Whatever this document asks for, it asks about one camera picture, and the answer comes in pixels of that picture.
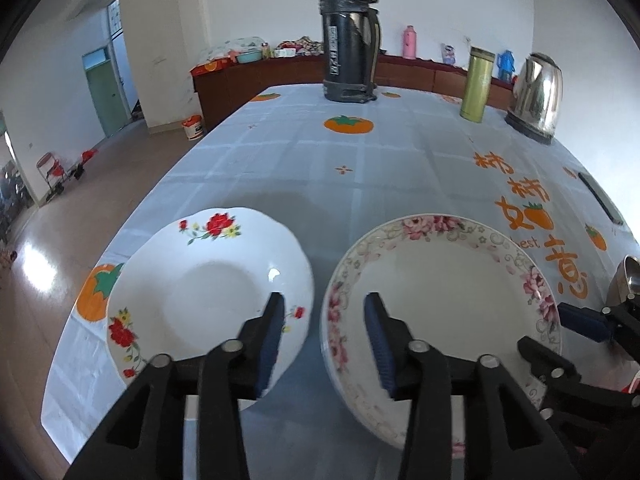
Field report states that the black smartphone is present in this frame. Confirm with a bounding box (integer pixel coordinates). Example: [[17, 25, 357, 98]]
[[577, 171, 625, 225]]

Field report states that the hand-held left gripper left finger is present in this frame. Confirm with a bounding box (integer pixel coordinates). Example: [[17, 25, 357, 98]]
[[67, 291, 287, 480]]

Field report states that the mesh food cover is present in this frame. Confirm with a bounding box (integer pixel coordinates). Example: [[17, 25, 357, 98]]
[[199, 35, 266, 63]]

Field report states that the red floor object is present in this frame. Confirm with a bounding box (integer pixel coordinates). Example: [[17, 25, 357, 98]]
[[74, 149, 99, 179]]

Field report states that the black steel thermos jug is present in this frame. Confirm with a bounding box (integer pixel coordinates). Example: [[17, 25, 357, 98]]
[[320, 0, 380, 104]]

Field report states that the pink floral rimmed plate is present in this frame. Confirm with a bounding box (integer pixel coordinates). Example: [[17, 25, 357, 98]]
[[320, 214, 562, 461]]

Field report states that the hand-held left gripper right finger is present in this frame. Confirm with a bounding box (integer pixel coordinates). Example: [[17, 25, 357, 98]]
[[364, 292, 583, 480]]

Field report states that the persimmon print tablecloth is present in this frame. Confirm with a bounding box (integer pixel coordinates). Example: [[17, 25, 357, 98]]
[[40, 82, 637, 480]]

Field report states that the red flower white plate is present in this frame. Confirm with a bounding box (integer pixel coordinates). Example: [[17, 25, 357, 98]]
[[106, 206, 315, 412]]

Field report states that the stainless steel electric kettle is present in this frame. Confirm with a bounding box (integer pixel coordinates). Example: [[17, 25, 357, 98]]
[[504, 52, 564, 146]]

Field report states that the green tumbler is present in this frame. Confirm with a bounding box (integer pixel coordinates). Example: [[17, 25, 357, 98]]
[[460, 46, 496, 123]]

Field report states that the blue thermos flask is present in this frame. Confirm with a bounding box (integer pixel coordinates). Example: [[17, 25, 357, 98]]
[[497, 50, 516, 84]]

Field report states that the green door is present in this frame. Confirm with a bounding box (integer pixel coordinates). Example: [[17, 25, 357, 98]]
[[82, 46, 129, 138]]

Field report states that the red folding chair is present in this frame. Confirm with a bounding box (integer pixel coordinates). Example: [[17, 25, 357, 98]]
[[36, 152, 71, 196]]

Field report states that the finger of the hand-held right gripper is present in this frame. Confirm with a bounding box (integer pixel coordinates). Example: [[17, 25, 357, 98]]
[[517, 336, 586, 396], [557, 297, 640, 356]]

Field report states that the brown wooden sideboard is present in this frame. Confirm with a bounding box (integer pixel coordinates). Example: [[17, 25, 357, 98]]
[[191, 51, 521, 132]]

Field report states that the white plastic bucket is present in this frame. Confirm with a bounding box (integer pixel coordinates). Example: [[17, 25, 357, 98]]
[[181, 114, 205, 141]]

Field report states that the orange printed box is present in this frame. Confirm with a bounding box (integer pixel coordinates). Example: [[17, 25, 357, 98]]
[[191, 57, 234, 78]]

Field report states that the colourful cloth pile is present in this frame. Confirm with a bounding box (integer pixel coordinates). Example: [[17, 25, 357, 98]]
[[274, 35, 325, 57]]

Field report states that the white enamel bowl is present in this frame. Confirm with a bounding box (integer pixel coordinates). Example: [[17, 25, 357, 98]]
[[607, 255, 640, 308]]

